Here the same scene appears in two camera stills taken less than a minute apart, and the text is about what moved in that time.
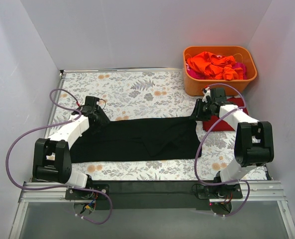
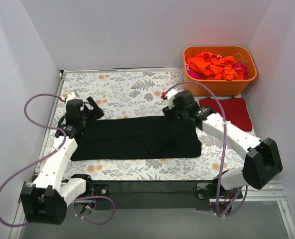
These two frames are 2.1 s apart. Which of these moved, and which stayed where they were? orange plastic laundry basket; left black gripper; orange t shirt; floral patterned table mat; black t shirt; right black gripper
Moved: right black gripper; left black gripper
Stayed: orange t shirt; black t shirt; floral patterned table mat; orange plastic laundry basket
